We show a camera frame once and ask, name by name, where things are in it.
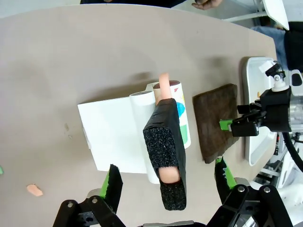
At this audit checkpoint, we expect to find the white folded stand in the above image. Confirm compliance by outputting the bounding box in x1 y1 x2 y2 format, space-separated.
77 82 161 185

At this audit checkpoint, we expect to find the metal tray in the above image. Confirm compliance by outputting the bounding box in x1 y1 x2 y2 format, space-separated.
241 56 285 166

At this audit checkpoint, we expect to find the brown cloth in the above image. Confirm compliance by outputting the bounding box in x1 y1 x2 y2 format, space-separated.
192 83 239 165

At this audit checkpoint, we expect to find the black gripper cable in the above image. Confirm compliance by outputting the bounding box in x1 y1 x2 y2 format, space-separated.
281 131 303 171

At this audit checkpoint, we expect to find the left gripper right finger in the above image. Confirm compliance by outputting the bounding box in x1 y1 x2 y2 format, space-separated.
208 156 293 227

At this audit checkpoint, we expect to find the person's left hand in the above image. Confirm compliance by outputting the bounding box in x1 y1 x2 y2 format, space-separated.
191 0 223 10

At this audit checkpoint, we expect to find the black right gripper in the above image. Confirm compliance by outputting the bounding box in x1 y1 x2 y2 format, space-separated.
219 87 292 137

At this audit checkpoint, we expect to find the pink scrap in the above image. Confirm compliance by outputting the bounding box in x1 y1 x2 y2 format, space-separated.
26 184 44 197

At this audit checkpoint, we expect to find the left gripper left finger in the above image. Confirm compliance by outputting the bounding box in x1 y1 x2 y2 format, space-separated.
52 164 126 227

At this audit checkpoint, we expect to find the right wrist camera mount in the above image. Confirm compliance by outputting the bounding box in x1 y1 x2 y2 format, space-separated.
258 60 288 92

